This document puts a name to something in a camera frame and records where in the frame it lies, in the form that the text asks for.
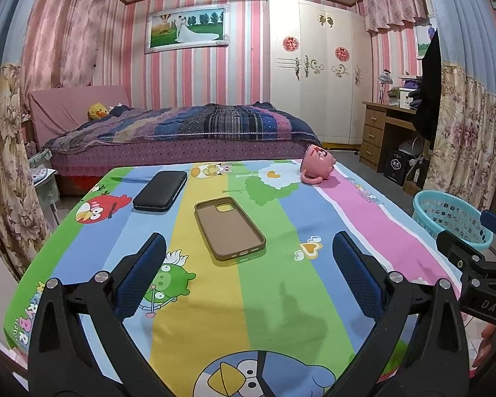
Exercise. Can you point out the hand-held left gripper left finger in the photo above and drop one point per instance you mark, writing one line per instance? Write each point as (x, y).
(142, 275)

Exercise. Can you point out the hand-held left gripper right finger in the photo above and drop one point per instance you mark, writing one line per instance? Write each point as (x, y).
(357, 275)

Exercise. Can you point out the turquoise plastic basket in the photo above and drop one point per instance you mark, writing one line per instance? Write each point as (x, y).
(442, 211)

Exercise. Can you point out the person's right hand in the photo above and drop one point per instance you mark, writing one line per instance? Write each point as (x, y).
(483, 347)

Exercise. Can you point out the cardboard box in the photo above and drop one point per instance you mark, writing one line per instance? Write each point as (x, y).
(414, 184)

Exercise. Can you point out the black zip case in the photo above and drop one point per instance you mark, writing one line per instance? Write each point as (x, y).
(160, 191)

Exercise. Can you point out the cartoon bird printed tablecloth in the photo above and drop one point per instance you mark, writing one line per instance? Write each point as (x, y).
(231, 297)

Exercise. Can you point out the floral beige curtain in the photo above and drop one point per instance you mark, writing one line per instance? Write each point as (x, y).
(471, 132)
(4, 153)

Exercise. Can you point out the tan phone case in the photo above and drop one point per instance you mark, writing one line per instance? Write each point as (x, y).
(229, 231)

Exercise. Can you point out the black carton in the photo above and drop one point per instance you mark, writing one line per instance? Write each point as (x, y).
(396, 167)

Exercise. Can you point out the white floor fan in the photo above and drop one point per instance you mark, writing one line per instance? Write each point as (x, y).
(411, 149)

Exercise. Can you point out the pink mug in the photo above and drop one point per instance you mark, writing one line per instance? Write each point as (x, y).
(318, 162)

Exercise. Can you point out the bed with purple skirt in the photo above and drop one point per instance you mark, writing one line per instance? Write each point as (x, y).
(182, 153)

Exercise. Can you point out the pale green plastic rack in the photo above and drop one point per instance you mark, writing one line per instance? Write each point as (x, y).
(43, 180)

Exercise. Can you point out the wooden desk with drawers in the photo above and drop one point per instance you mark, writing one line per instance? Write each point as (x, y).
(374, 134)

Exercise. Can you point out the black hanging garment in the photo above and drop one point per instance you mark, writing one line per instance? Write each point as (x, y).
(429, 91)

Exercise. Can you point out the white printer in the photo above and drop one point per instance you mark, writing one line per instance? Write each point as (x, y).
(401, 98)

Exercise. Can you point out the plaid patchwork quilt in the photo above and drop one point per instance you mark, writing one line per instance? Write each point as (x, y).
(206, 126)

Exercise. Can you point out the yellow duck plush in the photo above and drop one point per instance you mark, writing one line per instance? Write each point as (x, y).
(98, 111)

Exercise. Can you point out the desk lamp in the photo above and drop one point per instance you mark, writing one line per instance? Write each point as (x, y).
(384, 79)

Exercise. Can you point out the white wardrobe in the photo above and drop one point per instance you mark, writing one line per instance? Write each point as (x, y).
(322, 95)

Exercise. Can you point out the red paper decoration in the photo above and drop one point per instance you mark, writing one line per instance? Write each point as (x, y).
(342, 54)
(290, 44)

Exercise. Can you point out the pink curtain valance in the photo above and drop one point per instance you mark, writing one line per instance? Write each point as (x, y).
(392, 4)

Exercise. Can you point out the pink patterned curtain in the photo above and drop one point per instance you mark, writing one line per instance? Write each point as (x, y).
(66, 33)

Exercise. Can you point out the small framed wall picture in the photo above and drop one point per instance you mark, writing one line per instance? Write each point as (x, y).
(423, 39)

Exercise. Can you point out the framed wedding wall picture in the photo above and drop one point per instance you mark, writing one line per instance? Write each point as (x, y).
(186, 28)

